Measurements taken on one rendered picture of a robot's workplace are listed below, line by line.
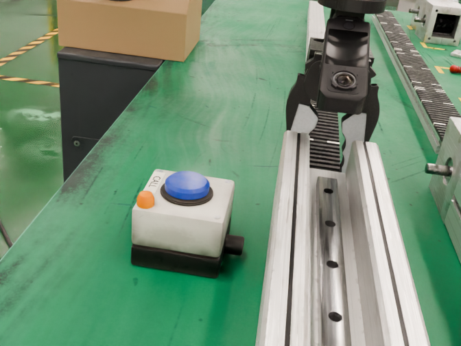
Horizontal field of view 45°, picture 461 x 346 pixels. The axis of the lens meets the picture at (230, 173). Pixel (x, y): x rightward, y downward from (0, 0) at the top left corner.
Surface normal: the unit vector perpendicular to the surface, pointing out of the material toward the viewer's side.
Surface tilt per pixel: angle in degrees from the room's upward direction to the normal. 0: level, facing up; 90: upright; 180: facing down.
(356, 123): 90
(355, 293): 0
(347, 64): 28
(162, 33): 90
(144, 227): 90
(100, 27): 90
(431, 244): 0
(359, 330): 0
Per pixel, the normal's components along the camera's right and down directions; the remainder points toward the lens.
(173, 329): 0.10, -0.88
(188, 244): -0.13, 0.44
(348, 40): -0.01, -0.58
